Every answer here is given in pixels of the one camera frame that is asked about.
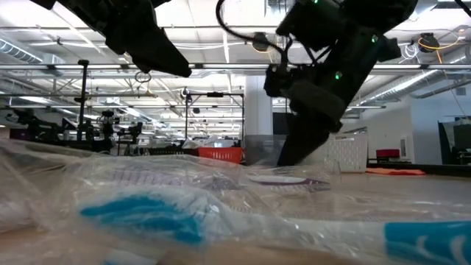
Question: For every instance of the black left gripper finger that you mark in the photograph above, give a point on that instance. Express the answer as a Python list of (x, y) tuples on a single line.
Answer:
[(162, 55)]

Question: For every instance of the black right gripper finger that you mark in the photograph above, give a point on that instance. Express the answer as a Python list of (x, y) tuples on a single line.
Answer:
[(301, 140)]

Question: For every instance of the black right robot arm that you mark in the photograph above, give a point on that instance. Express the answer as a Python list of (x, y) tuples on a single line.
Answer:
[(386, 14)]

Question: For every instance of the grey plastic bin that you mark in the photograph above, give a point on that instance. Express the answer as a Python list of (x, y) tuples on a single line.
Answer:
[(263, 151)]

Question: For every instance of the white perforated plastic basket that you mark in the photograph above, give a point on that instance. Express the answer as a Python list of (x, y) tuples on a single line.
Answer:
[(349, 154)]

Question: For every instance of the white column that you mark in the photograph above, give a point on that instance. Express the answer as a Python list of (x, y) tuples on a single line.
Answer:
[(255, 110)]

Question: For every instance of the long silver light bar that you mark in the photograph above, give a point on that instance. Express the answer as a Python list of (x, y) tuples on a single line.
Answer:
[(228, 66)]

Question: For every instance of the black pole with clamp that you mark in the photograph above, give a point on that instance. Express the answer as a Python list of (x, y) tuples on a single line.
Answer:
[(82, 92)]

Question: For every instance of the orange plastic basket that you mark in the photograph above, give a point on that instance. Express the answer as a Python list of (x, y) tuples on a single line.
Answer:
[(221, 154)]

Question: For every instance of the red box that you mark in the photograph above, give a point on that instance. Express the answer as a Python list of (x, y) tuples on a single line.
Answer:
[(388, 153)]

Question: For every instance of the black background robot rig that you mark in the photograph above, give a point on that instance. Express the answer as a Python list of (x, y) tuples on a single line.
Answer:
[(106, 129)]

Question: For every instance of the black plastic basket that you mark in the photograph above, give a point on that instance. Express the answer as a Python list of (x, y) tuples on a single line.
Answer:
[(173, 151)]

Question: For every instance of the orange flat lid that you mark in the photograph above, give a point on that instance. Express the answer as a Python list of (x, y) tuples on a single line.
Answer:
[(395, 171)]

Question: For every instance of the dark monitor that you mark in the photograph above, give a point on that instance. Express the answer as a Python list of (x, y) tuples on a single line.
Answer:
[(456, 140)]

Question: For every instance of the blue white wrapped toothbrush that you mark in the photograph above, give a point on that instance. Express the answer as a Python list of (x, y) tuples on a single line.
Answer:
[(147, 217)]

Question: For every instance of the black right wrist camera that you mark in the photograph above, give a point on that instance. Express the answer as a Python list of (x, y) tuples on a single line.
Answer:
[(279, 81)]

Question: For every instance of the black camera stand frame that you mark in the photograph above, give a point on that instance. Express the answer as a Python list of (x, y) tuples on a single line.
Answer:
[(215, 94)]

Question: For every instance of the large silver air duct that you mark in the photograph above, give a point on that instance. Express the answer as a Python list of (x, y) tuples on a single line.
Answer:
[(412, 84)]

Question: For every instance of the small silver air duct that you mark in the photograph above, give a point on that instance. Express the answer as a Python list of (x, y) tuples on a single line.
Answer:
[(18, 51)]

